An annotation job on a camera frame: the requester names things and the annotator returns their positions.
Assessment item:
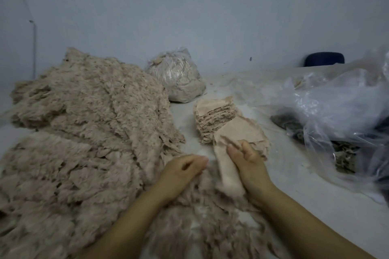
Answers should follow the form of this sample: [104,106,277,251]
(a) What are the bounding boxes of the beige fabric piece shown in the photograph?
[214,137,247,199]

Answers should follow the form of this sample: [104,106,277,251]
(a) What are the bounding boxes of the person's right hand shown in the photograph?
[226,140,277,205]

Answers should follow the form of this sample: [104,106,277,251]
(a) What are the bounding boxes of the blue chair back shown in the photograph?
[303,52,346,67]

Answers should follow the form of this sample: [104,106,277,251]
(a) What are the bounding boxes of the large pile beige fabric scraps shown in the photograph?
[0,47,186,259]

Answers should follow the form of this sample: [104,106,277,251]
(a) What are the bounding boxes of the person's right forearm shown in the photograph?
[255,188,378,259]

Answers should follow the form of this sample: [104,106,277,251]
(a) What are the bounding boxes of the person's left forearm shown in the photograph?
[76,192,168,259]

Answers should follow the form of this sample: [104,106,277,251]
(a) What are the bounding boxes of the stack of sorted beige pieces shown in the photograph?
[194,96,238,144]

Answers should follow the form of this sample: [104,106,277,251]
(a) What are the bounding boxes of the beige scrap strips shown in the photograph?
[143,174,293,259]

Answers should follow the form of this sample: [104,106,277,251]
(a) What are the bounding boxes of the clear bag of beige scraps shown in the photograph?
[146,47,207,104]

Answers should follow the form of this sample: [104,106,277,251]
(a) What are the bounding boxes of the person's left hand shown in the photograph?
[149,154,210,205]

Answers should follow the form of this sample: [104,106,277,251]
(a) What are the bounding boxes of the large clear plastic bag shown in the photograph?
[274,46,389,202]

